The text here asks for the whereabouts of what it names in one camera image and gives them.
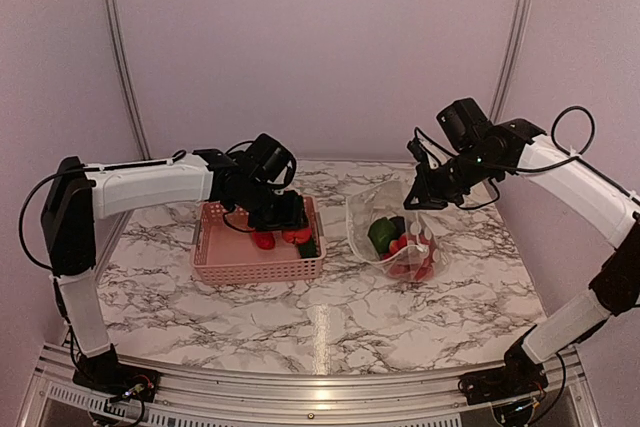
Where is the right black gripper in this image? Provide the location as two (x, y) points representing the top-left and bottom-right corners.
(403, 145), (501, 209)

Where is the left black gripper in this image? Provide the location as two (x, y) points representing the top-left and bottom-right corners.
(236, 179), (309, 233)

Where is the purple eggplant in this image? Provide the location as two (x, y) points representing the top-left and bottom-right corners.
(390, 216), (406, 236)

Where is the clear dotted zip top bag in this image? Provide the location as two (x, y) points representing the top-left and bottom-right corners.
(346, 180), (448, 283)

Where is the green avocado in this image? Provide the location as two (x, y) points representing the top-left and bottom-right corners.
(367, 217), (397, 254)

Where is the red round fruit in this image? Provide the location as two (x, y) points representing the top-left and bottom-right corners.
(282, 227), (313, 245)

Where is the green cucumber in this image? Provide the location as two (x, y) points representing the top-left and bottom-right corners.
(297, 238), (319, 259)

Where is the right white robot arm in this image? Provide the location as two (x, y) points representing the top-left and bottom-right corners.
(404, 119), (639, 399)

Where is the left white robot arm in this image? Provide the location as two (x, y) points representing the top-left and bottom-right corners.
(41, 147), (308, 392)

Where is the pink perforated plastic basket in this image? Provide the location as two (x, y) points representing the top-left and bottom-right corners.
(190, 196), (327, 286)

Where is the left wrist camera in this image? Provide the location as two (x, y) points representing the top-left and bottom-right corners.
(230, 133), (297, 190)

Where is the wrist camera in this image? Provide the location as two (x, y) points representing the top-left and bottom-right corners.
(407, 97), (494, 167)
(230, 133), (297, 190)

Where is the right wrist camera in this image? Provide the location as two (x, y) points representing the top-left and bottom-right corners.
(407, 97), (494, 167)

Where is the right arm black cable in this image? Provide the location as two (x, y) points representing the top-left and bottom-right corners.
(551, 105), (597, 158)

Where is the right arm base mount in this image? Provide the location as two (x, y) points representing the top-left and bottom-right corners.
(457, 365), (548, 405)

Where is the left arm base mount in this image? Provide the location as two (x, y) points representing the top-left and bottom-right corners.
(73, 344), (160, 403)

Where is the front aluminium rail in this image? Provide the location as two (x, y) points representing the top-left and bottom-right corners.
(29, 354), (601, 427)

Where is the right aluminium frame post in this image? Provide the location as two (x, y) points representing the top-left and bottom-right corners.
(489, 0), (532, 122)

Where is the aluminium frame post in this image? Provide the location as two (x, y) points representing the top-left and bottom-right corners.
(489, 0), (532, 122)
(94, 0), (151, 161)

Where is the left aluminium frame post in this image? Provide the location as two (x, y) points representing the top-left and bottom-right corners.
(94, 0), (151, 161)

